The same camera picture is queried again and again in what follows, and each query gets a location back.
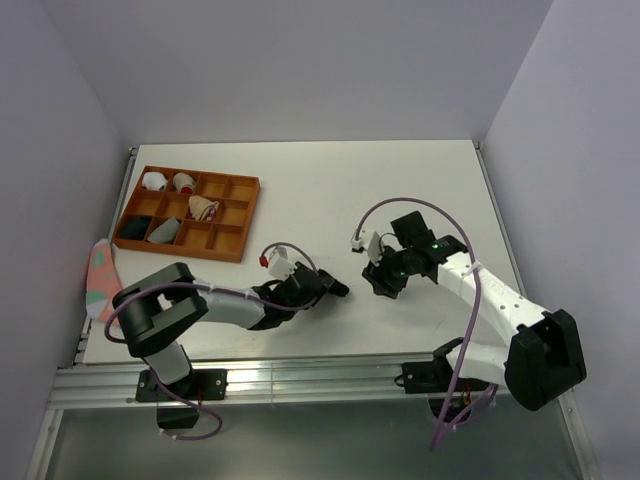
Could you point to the orange compartment tray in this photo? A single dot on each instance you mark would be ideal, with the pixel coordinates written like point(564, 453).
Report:
point(189, 213)

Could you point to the pink patterned sock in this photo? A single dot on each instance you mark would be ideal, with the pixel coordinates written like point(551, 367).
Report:
point(102, 282)

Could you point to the white rolled sock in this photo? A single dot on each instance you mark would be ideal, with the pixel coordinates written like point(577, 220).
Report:
point(154, 181)

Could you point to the tan maroon purple striped sock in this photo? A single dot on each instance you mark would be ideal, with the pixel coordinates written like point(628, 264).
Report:
point(202, 209)

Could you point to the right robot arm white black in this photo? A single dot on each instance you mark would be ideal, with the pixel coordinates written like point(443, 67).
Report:
point(541, 357)

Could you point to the beige red rolled sock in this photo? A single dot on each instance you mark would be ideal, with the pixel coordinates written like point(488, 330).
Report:
point(184, 183)

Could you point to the grey rolled sock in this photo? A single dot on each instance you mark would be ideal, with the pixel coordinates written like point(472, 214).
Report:
point(166, 232)

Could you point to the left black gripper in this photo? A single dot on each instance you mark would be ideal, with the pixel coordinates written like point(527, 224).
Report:
point(326, 281)

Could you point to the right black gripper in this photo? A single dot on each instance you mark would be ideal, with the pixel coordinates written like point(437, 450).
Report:
point(377, 274)

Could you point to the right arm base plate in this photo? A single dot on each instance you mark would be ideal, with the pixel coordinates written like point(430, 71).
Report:
point(420, 377)

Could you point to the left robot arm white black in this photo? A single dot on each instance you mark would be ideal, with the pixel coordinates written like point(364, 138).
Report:
point(149, 316)

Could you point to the black sock white stripes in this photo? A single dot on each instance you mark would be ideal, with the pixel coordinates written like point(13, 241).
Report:
point(334, 287)

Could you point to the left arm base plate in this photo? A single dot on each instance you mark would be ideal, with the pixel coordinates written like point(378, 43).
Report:
point(198, 386)

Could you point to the dark teal rolled sock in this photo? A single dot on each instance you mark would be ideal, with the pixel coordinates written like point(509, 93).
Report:
point(135, 229)

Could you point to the aluminium front rail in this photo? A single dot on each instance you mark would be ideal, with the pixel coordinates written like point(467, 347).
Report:
point(324, 418)

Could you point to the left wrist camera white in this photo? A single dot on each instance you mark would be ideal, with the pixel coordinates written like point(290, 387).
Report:
point(277, 263)

